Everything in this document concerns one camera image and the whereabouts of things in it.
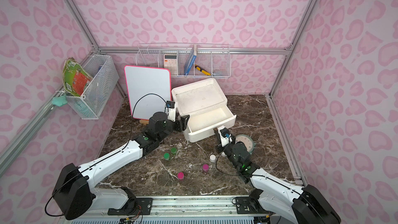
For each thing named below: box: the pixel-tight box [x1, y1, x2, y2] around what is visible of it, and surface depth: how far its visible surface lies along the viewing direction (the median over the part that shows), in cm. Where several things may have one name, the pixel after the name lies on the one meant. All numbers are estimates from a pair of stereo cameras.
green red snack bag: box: [62, 57, 93, 97], surface depth 74 cm
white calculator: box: [163, 53, 178, 76], surface depth 97 cm
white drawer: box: [187, 105, 237, 143], surface depth 81 cm
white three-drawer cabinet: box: [171, 77, 237, 143], surface depth 86 cm
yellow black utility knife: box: [194, 64, 211, 76], surface depth 100 cm
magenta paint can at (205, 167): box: [202, 163, 210, 173], surface depth 85 cm
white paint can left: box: [209, 154, 217, 163], surface depth 88 cm
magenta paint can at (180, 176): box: [177, 171, 185, 181], surface depth 82 cm
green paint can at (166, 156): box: [163, 152, 170, 161], surface depth 90 cm
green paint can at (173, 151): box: [170, 147, 178, 156], surface depth 92 cm
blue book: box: [183, 44, 197, 76], surface depth 90 cm
